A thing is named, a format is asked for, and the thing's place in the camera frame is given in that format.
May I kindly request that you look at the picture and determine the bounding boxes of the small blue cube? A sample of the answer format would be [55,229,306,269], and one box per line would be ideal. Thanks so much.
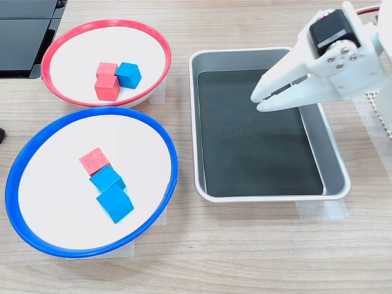
[96,183,135,224]
[89,165,127,194]
[115,62,142,90]

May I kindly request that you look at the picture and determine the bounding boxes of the small red cube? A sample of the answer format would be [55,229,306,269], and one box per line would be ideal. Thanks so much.
[78,147,110,177]
[94,75,121,101]
[96,62,119,77]

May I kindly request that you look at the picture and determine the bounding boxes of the steel tray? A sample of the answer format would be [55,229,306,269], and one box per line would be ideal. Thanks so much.
[187,46,352,204]

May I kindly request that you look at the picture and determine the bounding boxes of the black tray mat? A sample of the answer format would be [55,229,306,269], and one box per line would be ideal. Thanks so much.
[197,69,325,198]

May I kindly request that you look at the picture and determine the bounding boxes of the red-rimmed white plate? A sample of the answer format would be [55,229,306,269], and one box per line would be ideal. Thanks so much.
[40,19,172,108]

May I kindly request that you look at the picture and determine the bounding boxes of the blue-rimmed white plate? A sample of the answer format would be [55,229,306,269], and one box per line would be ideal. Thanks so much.
[4,106,179,258]

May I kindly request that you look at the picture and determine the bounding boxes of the black flat device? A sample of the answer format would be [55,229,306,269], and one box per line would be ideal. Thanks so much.
[0,0,69,80]

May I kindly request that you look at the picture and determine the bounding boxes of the red and black cable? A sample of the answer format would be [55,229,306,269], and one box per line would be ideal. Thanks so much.
[354,4,382,15]

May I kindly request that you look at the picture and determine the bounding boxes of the pale perforated base plate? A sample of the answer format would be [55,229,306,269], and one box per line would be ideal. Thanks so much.
[364,91,392,145]

